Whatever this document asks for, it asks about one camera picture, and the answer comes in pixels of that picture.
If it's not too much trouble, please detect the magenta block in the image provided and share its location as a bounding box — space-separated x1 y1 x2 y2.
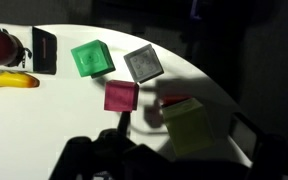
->
103 79 140 113

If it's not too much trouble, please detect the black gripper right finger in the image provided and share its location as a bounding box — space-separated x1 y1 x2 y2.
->
229 112 269 167

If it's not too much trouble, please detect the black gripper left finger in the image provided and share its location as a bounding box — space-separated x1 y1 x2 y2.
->
116 110 132 138

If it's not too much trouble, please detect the orange block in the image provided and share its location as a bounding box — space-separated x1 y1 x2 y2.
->
161 95 191 106

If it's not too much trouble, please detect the light green block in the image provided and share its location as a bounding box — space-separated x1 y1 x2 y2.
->
161 97 216 158

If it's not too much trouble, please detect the grey block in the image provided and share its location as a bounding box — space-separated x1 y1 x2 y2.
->
122 43 165 85

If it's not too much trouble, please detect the dark green block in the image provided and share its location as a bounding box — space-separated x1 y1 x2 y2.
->
70 39 117 80

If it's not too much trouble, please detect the yellow banana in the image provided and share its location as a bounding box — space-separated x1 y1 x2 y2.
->
0 71 41 92

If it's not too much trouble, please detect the white and black box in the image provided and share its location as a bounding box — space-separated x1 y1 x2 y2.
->
0 22 59 76

